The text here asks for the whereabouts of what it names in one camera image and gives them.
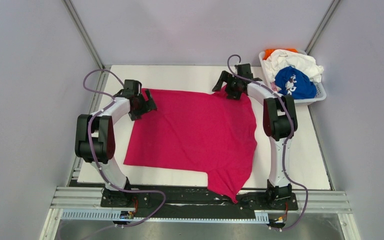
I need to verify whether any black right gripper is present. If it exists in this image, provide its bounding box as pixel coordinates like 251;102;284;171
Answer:
213;71;243;101

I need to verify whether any pink t-shirt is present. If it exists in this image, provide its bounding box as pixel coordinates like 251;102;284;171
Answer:
124;89;257;203

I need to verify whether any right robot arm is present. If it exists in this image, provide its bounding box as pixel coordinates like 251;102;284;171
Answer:
212;63;298;209

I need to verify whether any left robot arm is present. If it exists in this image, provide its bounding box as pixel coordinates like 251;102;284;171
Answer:
74;79;157;207

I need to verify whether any orange t-shirt in basket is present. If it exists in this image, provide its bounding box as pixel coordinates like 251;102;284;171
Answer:
261;48;298;60

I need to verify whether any light pink garment in basket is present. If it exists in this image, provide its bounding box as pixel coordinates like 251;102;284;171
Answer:
270;81;281;95

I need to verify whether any white t-shirt in basket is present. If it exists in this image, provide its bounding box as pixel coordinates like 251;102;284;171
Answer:
259;49;324;83

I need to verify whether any blue t-shirt in basket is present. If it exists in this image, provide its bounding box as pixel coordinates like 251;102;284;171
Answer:
274;66;317;100

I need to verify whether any white perforated laundry basket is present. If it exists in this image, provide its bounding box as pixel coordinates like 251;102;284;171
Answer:
258;49;327;106

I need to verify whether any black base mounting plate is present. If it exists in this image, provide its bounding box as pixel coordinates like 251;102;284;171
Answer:
100;185;298;220

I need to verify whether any white slotted cable duct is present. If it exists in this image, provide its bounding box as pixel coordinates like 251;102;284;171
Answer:
60;209;270;224

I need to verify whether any aluminium frame rail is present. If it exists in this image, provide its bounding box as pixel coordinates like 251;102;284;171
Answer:
50;187;353;214

